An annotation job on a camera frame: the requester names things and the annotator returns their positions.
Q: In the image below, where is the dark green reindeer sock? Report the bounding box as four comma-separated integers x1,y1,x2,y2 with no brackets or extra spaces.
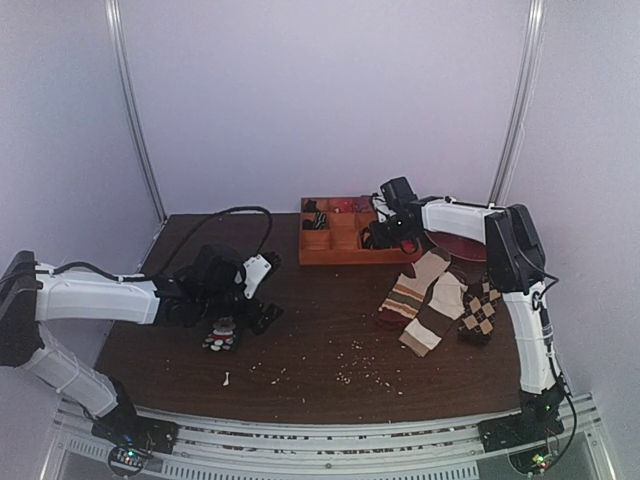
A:
202,317,245,352

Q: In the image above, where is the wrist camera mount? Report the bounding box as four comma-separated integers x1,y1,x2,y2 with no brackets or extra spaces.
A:
236,252,281,300
370,193,396,223

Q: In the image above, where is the red rolled sock lower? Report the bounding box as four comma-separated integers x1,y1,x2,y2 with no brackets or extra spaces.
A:
400,239,420,255

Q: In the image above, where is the brown beige argyle sock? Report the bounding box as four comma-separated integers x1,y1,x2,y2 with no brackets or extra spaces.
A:
457,277,502,347

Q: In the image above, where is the black white rolled sock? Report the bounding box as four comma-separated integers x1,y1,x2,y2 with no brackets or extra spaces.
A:
302,212,328,231

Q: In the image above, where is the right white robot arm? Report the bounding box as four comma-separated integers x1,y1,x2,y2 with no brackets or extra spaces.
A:
373,177,561,397

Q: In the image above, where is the right aluminium frame post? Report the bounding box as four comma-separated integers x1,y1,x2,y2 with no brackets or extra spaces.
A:
488,0,547,206

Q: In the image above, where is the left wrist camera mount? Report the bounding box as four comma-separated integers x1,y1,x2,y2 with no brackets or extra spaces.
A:
236,252,281,300

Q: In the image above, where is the front aluminium rail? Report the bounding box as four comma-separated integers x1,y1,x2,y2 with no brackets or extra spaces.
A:
44,394,609,480

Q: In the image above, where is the wooden compartment tray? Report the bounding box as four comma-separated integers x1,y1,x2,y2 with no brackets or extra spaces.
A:
298,196,423,266

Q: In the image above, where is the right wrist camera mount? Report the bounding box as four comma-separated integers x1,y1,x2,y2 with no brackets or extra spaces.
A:
370,193,396,223

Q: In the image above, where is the left aluminium frame post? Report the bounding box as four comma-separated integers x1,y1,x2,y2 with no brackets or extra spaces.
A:
104,0,167,223

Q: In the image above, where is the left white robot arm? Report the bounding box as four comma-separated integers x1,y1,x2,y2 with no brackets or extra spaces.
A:
1,245,283,444

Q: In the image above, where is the beige striped sock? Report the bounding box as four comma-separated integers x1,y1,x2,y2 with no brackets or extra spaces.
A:
399,267,468,357
377,247,451,329

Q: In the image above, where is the left black cable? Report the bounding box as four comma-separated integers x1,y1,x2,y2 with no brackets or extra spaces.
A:
149,205,275,281

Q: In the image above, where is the red round plate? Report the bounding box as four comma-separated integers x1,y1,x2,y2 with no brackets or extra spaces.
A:
425,231,486,263

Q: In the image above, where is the aluminium frame post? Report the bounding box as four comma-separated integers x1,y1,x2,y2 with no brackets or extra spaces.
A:
488,0,547,206
104,0,167,223

